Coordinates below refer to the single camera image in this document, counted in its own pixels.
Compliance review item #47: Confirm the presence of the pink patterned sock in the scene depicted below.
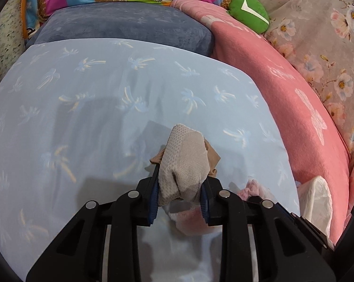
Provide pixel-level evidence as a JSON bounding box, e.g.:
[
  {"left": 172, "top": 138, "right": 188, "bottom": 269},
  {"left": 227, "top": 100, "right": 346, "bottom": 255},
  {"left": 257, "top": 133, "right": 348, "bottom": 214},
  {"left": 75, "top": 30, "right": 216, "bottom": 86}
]
[{"left": 238, "top": 179, "right": 267, "bottom": 199}]

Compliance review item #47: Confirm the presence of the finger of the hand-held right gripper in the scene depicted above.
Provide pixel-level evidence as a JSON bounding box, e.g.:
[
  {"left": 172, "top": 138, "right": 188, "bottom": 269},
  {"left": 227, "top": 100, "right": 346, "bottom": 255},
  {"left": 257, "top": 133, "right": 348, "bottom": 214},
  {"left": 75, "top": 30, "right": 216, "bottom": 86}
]
[{"left": 277, "top": 204, "right": 336, "bottom": 252}]

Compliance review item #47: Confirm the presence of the beige mesh sock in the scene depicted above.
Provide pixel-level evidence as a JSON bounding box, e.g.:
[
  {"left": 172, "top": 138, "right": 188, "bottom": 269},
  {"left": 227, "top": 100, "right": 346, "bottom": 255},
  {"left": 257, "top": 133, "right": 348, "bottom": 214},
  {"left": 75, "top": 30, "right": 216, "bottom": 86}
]
[{"left": 158, "top": 124, "right": 210, "bottom": 206}]

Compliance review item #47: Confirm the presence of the floral cloth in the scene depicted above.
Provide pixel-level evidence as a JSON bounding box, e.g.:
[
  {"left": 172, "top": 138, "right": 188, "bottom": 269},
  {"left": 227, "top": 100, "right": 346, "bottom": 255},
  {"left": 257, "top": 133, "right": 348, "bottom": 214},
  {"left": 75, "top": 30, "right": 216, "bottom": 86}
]
[{"left": 250, "top": 0, "right": 354, "bottom": 180}]

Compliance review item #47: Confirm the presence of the light blue palm print sheet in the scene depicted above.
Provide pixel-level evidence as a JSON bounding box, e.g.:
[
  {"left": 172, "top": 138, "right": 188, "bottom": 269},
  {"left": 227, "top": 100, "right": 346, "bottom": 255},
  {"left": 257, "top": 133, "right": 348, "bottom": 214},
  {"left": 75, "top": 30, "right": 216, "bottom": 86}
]
[{"left": 0, "top": 38, "right": 302, "bottom": 282}]

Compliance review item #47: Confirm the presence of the tan stocking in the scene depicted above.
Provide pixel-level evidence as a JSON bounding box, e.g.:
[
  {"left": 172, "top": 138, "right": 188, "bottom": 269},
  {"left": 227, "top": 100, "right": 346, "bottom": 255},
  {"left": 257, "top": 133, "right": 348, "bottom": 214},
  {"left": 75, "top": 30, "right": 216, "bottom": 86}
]
[{"left": 150, "top": 138, "right": 221, "bottom": 178}]

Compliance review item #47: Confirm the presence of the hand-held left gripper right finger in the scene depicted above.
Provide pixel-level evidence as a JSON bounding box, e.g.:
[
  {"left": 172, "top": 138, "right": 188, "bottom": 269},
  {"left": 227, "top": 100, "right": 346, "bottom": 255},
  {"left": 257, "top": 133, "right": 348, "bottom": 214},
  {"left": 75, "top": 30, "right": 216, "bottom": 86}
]
[{"left": 200, "top": 178, "right": 337, "bottom": 282}]

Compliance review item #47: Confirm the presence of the green cushion with white tick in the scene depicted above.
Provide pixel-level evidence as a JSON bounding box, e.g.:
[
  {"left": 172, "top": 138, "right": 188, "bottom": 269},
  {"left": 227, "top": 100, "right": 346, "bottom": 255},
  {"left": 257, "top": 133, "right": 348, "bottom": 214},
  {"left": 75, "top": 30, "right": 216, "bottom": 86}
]
[{"left": 227, "top": 0, "right": 271, "bottom": 34}]

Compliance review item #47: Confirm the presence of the blue-grey velvet cushion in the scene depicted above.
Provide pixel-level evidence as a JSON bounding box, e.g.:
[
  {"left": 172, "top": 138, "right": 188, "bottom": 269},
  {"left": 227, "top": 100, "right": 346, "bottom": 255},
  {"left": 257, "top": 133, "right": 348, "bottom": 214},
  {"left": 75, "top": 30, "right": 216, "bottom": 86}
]
[{"left": 24, "top": 2, "right": 215, "bottom": 58}]

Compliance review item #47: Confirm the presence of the pink blanket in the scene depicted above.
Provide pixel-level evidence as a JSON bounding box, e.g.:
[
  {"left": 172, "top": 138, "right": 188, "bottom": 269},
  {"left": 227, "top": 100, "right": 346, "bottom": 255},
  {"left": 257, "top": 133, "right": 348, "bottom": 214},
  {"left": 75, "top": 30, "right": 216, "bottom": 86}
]
[{"left": 171, "top": 0, "right": 354, "bottom": 244}]

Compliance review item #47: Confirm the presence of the pink fluffy sock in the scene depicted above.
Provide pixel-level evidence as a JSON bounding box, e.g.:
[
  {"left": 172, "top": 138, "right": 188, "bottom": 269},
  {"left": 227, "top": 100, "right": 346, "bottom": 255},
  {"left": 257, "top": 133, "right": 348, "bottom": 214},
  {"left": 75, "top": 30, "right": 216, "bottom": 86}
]
[{"left": 169, "top": 207, "right": 222, "bottom": 236}]

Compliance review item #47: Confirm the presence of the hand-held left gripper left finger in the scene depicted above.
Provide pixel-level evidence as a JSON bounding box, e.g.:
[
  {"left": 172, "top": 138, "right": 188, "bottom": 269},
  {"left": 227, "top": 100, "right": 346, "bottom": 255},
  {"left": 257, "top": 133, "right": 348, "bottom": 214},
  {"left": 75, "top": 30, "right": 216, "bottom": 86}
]
[{"left": 26, "top": 164, "right": 161, "bottom": 282}]

